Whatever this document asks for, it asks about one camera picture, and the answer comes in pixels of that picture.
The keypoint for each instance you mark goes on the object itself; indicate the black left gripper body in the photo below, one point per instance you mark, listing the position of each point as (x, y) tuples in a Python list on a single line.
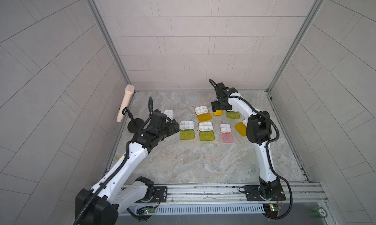
[(167, 130)]

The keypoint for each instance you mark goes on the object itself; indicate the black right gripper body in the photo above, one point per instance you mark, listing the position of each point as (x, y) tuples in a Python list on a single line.
[(220, 105)]

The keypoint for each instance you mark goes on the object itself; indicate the small yellow pillbox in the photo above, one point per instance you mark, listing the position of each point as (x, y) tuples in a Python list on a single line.
[(218, 113)]

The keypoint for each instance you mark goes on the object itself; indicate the green pillbox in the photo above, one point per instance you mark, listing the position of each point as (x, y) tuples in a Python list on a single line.
[(206, 132), (232, 114), (186, 130)]

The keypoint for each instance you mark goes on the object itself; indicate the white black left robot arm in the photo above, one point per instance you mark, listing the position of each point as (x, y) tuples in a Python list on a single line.
[(88, 211)]

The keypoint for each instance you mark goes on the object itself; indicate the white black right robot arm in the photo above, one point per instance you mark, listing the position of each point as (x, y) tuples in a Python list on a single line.
[(260, 130)]

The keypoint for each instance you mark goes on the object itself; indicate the clear white pillbox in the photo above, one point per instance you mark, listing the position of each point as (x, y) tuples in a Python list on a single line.
[(169, 114)]

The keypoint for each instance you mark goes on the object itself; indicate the black microphone stand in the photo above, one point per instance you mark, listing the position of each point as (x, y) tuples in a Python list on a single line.
[(135, 123)]

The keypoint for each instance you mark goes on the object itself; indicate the yellow six-slot pillbox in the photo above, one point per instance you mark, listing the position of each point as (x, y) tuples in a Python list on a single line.
[(202, 113)]

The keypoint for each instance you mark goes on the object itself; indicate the yellow pillbox right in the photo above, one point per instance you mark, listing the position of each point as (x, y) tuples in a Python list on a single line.
[(241, 127)]

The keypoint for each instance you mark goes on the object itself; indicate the pink pillbox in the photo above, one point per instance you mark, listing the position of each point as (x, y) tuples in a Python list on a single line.
[(226, 133)]

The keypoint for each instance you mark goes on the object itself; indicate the beige microphone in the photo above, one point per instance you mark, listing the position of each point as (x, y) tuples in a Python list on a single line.
[(128, 93)]

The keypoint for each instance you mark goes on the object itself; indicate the left green circuit board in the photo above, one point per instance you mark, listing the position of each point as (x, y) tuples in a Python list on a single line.
[(146, 210)]

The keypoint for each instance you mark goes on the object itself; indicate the green circuit board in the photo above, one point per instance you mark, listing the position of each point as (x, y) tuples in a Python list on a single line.
[(272, 210), (146, 210)]

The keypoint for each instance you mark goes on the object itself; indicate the right green circuit board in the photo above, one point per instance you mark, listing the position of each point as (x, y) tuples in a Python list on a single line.
[(272, 210)]

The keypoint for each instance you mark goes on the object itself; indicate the right poker chip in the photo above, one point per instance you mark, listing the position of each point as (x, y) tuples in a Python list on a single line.
[(318, 212)]

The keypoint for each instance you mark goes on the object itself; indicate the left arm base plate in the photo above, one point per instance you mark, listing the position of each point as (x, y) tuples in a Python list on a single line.
[(159, 194)]

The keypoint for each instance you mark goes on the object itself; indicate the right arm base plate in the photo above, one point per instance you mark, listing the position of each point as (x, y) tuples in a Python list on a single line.
[(258, 193)]

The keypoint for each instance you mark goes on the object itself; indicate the aluminium rail frame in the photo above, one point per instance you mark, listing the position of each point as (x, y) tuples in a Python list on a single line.
[(223, 193)]

